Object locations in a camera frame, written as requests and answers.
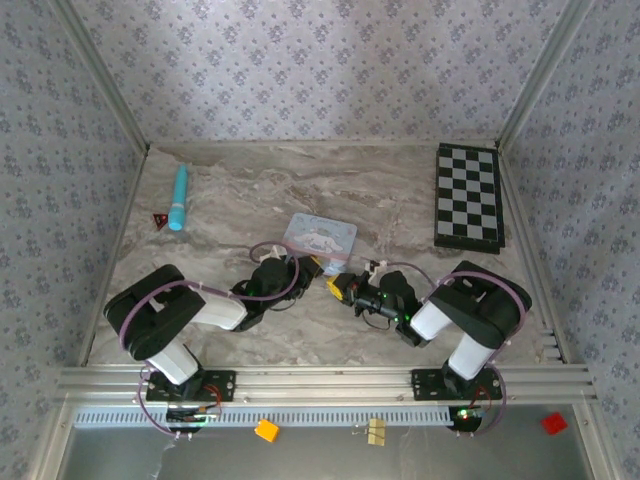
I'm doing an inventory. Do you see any light blue cartoon tin box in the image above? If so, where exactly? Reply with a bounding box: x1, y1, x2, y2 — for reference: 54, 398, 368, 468
280, 212, 360, 277

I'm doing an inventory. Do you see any turquoise plastic bottle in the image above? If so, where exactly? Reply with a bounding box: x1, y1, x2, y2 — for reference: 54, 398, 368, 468
167, 164, 191, 232

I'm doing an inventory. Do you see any black grey chessboard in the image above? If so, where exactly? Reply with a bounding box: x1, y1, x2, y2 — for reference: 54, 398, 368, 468
432, 142, 506, 255

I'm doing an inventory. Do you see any yellow binder clip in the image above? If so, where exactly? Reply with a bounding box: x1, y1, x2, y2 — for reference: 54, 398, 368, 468
352, 418, 387, 446

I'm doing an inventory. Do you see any orange plastic block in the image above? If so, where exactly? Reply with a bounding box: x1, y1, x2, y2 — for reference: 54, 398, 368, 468
253, 418, 281, 443

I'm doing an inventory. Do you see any red plastic block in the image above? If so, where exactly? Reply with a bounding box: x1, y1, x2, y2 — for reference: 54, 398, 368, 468
540, 412, 569, 436

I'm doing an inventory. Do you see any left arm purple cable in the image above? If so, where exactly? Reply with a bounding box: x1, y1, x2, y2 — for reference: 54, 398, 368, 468
119, 242, 302, 441

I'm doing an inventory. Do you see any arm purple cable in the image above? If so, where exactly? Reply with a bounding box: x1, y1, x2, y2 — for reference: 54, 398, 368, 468
119, 242, 302, 441
349, 254, 529, 437

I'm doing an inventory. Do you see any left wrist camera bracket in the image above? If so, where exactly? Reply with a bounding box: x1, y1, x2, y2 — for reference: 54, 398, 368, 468
259, 243, 292, 262

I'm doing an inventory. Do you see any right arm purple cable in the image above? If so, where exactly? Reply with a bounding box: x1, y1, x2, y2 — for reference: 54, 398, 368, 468
349, 254, 529, 437

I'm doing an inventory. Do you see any aluminium cross rail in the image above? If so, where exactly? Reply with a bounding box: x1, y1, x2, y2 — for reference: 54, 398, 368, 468
52, 364, 599, 407

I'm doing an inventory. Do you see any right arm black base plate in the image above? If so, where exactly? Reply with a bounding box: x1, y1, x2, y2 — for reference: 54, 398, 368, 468
410, 367, 503, 402

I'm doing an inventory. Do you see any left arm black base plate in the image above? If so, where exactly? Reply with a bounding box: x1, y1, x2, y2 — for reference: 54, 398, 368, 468
145, 368, 237, 403

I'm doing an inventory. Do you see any grey slotted cable duct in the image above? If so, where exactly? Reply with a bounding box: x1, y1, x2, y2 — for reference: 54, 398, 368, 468
73, 405, 454, 429

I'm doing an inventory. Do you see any aluminium frame post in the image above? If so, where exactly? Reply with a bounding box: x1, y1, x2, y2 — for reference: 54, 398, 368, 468
497, 0, 597, 151
49, 0, 152, 154

